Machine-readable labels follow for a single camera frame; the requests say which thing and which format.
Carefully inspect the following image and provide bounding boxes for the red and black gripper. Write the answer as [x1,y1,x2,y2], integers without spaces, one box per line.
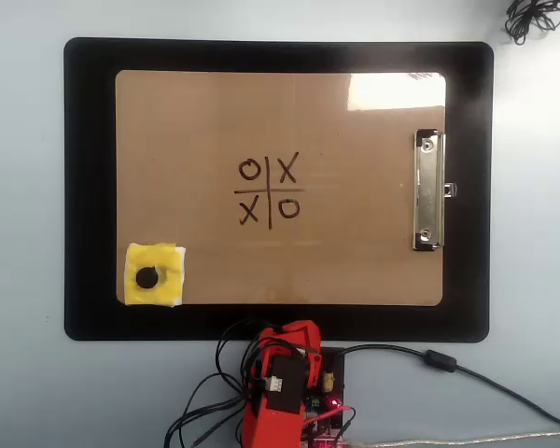
[255,319,324,389]

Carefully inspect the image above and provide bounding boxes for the yellow sponge with black knob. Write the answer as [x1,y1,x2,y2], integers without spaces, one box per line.
[123,241,188,308]

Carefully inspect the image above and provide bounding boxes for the black robot base with electronics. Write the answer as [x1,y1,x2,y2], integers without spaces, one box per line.
[302,347,347,448]

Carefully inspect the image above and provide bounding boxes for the silver metal clipboard clip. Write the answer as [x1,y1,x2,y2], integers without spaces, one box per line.
[411,129,458,252]

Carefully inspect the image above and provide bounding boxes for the brown hardboard clipboard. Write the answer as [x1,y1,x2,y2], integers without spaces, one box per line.
[115,69,448,308]

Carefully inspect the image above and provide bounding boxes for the black rectangular desk mat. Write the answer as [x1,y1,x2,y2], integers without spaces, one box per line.
[63,36,495,343]

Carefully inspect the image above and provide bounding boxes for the red wire pair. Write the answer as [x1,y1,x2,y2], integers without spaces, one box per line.
[302,404,357,441]

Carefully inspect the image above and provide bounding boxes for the black servo wires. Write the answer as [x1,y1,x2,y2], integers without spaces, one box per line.
[162,319,272,448]

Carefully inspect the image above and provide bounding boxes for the black power cable with ferrite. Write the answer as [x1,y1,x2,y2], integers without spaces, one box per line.
[333,343,560,430]

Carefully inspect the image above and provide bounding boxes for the silver braided USB cable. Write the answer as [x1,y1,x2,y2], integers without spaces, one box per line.
[349,427,560,448]

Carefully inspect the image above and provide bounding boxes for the tangled black cable bundle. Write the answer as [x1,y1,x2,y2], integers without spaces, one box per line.
[504,0,560,46]

